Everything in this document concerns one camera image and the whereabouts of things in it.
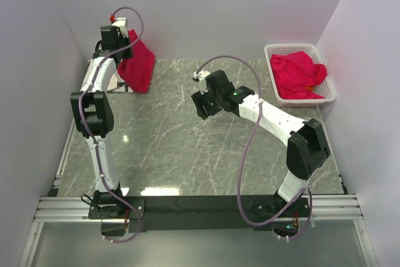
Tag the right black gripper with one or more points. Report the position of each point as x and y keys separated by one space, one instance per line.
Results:
x=199 y=100

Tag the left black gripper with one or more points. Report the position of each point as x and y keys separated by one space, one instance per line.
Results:
x=129 y=54

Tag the red t-shirt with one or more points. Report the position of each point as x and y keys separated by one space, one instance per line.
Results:
x=137 y=71

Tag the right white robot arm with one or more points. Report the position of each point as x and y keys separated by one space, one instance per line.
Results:
x=306 y=142

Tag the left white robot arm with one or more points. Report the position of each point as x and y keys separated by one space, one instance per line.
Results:
x=94 y=119

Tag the red shirts in basket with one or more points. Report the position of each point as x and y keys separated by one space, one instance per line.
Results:
x=296 y=75

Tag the folded white printed t-shirt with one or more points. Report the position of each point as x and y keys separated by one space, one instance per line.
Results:
x=116 y=84

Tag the white plastic laundry basket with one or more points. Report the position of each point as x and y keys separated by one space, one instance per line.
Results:
x=326 y=89

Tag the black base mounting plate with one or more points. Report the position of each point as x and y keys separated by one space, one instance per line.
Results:
x=197 y=212

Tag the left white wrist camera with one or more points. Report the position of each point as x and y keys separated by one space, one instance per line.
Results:
x=121 y=23

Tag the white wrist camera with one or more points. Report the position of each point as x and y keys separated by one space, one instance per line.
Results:
x=200 y=77
x=121 y=23

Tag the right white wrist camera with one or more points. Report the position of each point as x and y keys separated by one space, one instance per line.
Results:
x=200 y=77

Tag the aluminium frame rail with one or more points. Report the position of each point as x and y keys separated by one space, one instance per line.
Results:
x=72 y=209

